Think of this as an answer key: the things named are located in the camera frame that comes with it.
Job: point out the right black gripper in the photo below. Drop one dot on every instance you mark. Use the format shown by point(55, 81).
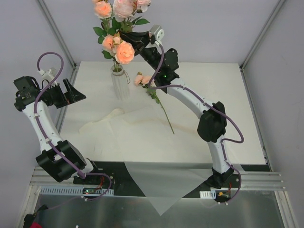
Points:
point(143, 42)

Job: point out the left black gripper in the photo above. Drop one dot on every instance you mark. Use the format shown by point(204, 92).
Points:
point(62, 95)

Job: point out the pink rose stem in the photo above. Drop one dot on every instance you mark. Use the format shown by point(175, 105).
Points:
point(105, 32)
point(148, 84)
point(125, 12)
point(118, 50)

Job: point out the cream ribbon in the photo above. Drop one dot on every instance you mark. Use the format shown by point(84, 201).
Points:
point(143, 123)

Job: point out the pink rose stem top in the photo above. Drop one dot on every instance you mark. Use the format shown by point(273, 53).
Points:
point(105, 32)

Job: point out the white wrapping paper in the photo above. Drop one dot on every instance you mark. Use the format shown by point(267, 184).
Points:
point(168, 150)

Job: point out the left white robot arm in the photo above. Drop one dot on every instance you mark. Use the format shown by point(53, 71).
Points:
point(59, 158)

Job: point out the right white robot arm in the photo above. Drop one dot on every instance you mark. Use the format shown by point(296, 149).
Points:
point(212, 121)

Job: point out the white ribbed ceramic vase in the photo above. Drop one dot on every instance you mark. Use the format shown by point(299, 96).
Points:
point(120, 80)

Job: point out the red black object corner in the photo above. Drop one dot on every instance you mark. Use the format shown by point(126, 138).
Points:
point(29, 220)

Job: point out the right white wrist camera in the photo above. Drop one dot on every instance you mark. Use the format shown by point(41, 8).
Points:
point(156, 33)

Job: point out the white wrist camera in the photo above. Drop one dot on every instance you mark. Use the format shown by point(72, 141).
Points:
point(48, 75)
point(156, 33)

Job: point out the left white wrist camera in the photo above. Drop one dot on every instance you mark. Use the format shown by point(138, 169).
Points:
point(48, 75)

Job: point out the left aluminium frame post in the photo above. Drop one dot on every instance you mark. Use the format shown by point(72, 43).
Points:
point(56, 33)

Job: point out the aluminium frame post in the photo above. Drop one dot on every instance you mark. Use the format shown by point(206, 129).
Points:
point(270, 20)
point(56, 33)

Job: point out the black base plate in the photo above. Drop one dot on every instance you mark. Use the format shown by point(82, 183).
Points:
point(172, 181)

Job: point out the left white cable duct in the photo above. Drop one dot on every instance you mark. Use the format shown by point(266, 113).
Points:
point(75, 191)

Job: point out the white cable duct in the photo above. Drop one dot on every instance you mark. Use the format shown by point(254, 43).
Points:
point(209, 195)
point(75, 191)

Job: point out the right aluminium frame post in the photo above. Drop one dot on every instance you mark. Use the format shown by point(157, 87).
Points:
point(270, 20)

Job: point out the right white cable duct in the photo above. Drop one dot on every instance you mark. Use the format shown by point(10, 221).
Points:
point(209, 195)

